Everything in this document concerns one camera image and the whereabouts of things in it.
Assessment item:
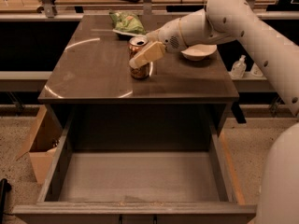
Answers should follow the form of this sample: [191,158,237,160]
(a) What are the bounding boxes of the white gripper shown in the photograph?
[129,19,187,69]

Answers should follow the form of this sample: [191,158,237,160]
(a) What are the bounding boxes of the orange soda can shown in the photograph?
[128,36,150,79]

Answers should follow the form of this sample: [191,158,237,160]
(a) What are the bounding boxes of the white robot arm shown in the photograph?
[129,0,299,224]

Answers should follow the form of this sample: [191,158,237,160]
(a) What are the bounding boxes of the open grey top drawer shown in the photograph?
[13,105,256,224]

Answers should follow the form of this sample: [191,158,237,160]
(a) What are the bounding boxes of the white bowl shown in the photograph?
[182,44,217,61]

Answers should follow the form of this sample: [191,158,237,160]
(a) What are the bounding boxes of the green chip bag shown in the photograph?
[109,11,147,39]

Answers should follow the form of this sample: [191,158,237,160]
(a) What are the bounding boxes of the grey cabinet with countertop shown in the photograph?
[39,15,238,151]

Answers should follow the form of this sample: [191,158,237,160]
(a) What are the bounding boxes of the clear sanitizer bottle left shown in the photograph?
[231,55,247,78]

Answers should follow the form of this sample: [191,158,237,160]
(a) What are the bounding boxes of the clear sanitizer bottle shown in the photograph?
[250,63,263,77]
[231,55,247,78]

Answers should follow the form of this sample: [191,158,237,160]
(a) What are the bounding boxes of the clear sanitizer bottle right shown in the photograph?
[250,63,263,77]

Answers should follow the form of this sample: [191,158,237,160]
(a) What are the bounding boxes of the cardboard box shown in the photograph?
[16,105,62,184]

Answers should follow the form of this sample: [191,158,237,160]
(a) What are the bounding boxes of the black object on floor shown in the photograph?
[0,178,11,224]

